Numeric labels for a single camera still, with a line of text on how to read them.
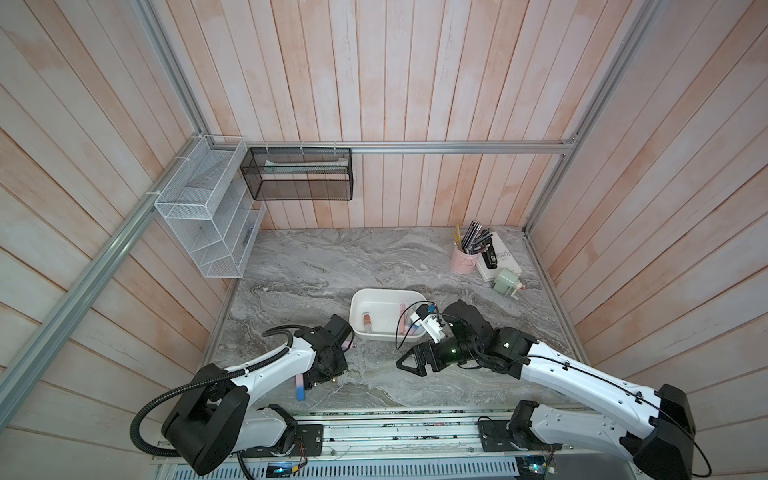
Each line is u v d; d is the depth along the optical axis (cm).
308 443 73
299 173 109
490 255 107
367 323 93
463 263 101
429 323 67
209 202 69
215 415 41
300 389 81
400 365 66
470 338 56
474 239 103
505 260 109
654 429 40
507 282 97
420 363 62
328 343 69
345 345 73
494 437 73
